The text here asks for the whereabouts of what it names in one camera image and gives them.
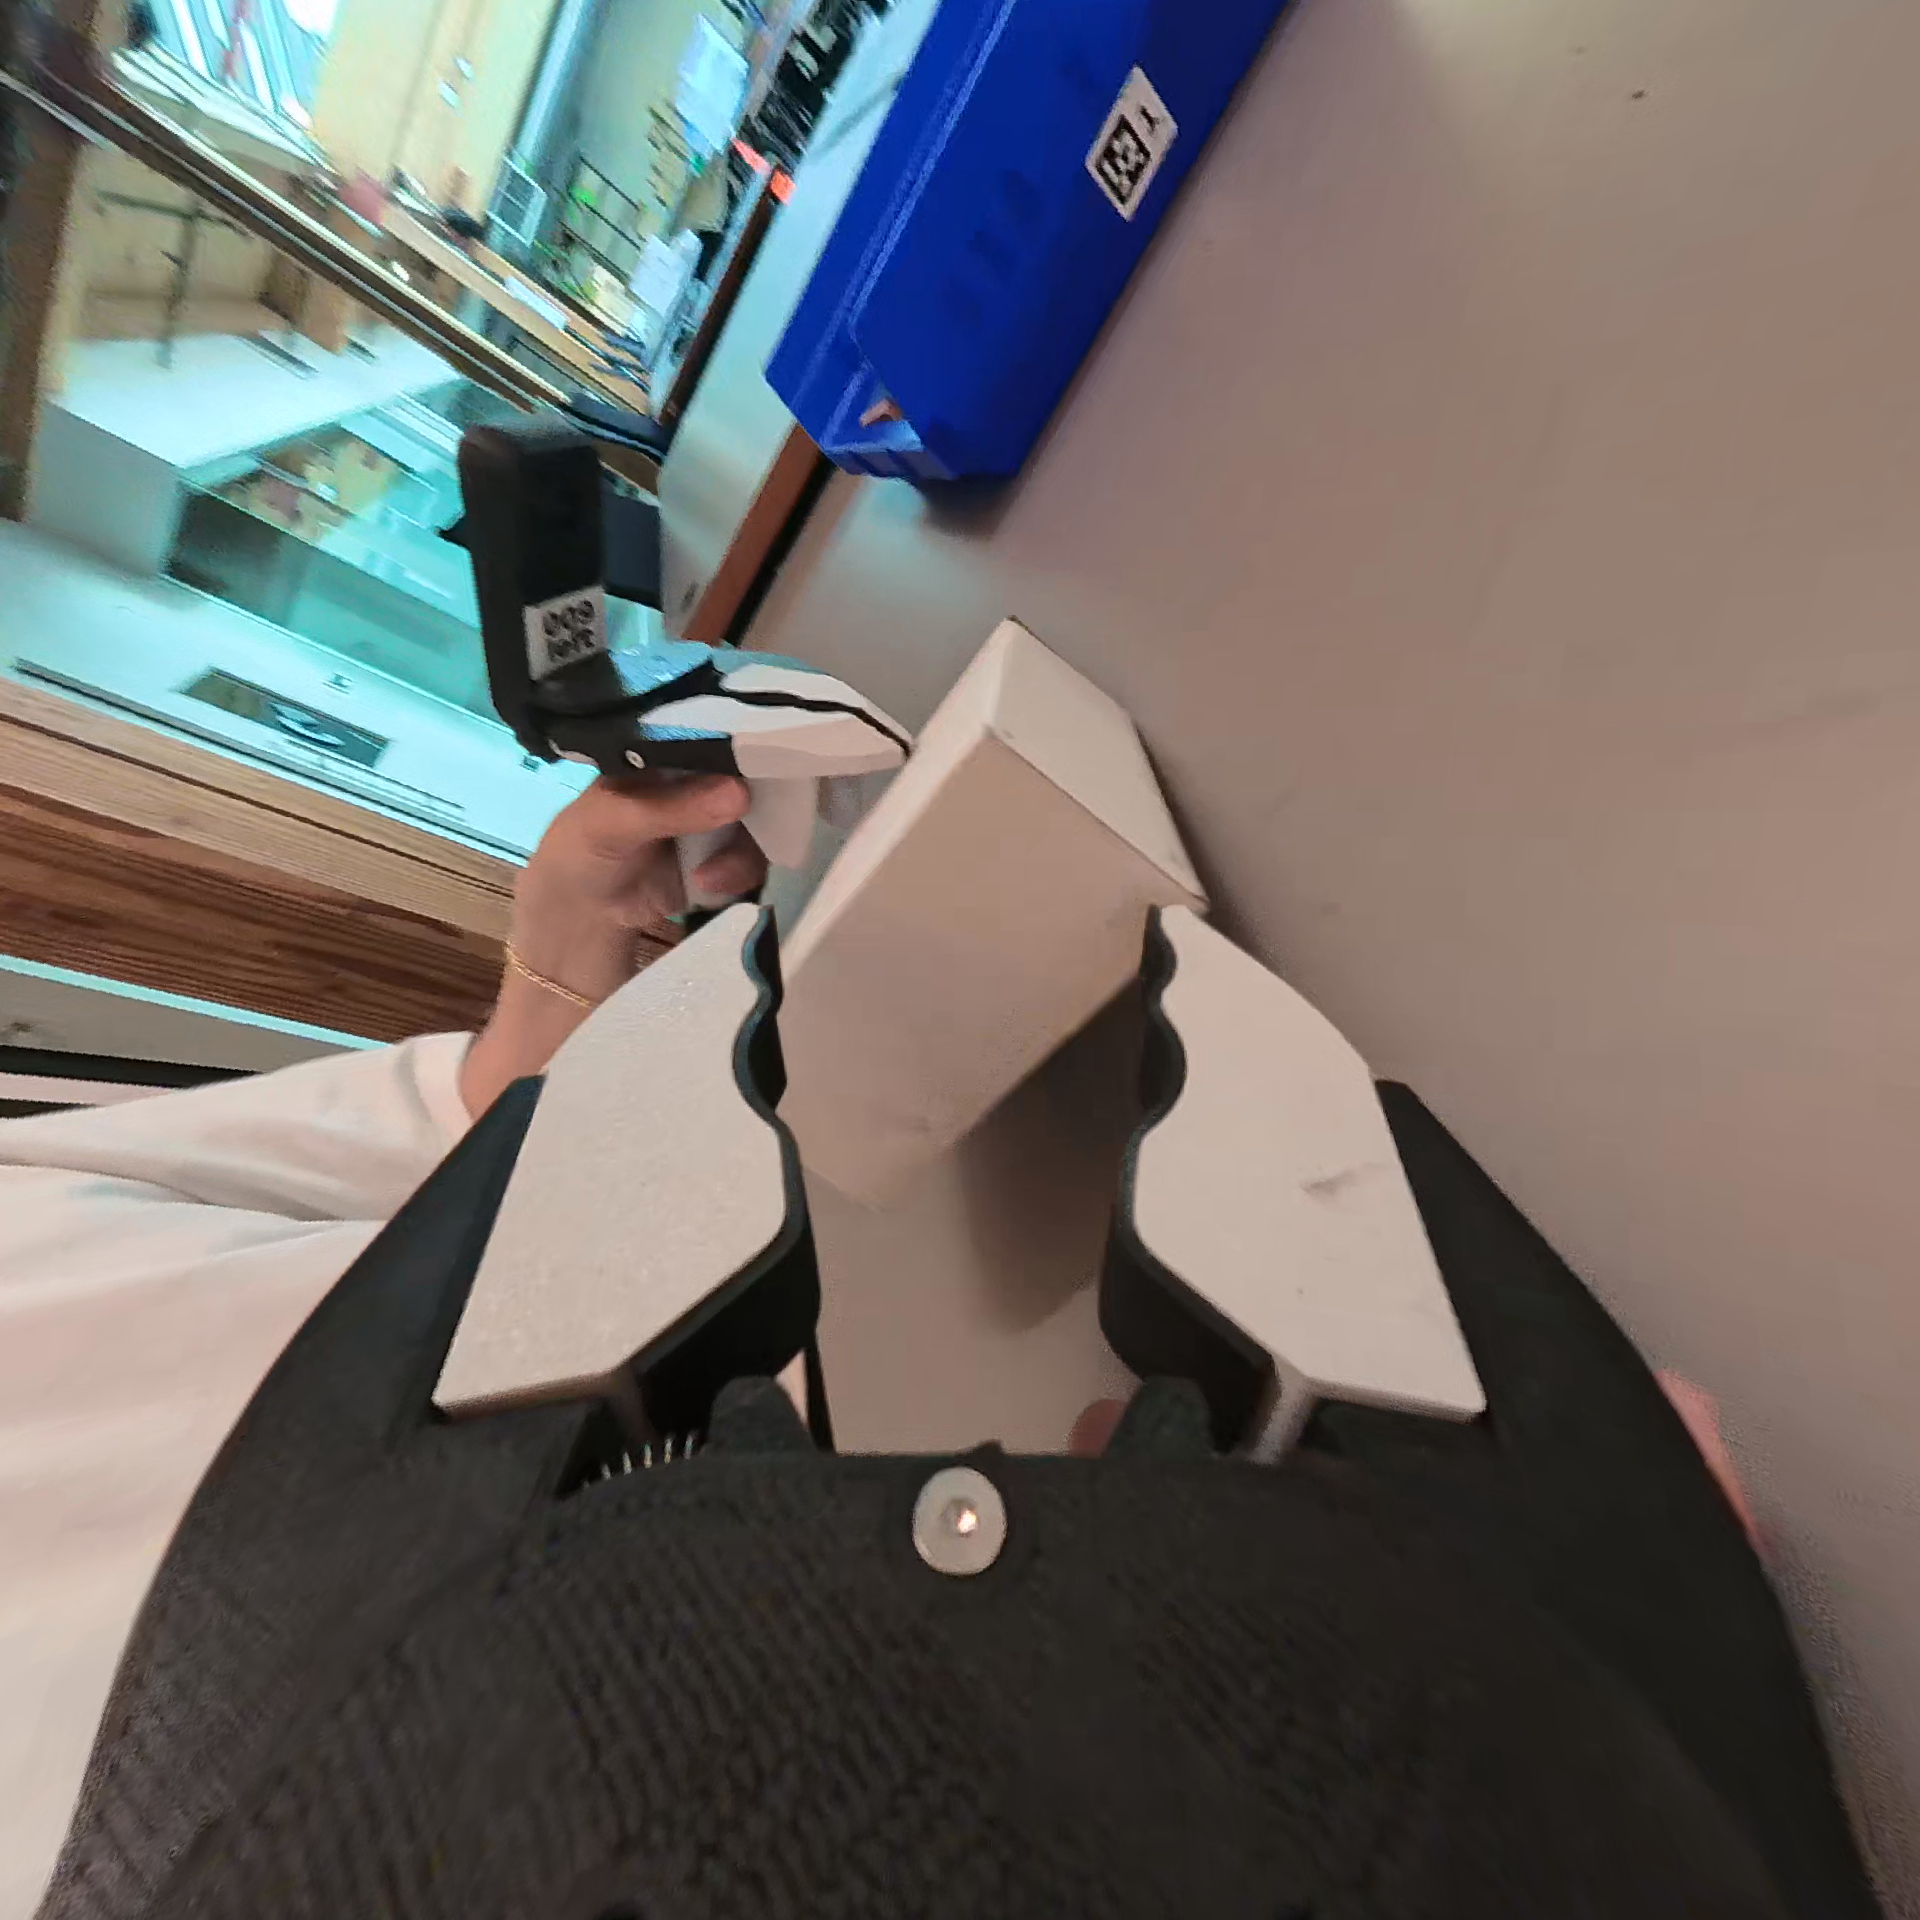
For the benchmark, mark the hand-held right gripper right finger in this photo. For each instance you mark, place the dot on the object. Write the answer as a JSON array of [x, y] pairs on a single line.
[[1291, 1201]]

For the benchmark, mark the white cardboard mailer box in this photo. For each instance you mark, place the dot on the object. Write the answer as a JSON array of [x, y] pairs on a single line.
[[975, 932]]

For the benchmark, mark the person's left hand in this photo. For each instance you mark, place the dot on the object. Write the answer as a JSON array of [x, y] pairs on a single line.
[[616, 886]]

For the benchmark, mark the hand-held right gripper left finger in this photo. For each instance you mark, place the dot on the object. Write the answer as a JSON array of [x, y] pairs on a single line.
[[646, 1201]]

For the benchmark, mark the white shirt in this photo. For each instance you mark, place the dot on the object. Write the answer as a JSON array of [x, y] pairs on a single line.
[[196, 1277]]

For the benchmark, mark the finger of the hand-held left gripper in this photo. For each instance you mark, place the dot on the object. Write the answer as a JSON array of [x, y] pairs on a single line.
[[818, 751], [818, 694]]

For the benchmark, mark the person's left forearm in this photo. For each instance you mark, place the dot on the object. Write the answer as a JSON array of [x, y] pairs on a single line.
[[510, 1051]]

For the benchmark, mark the blue plastic bin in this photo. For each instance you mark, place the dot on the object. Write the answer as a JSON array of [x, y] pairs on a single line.
[[991, 227]]

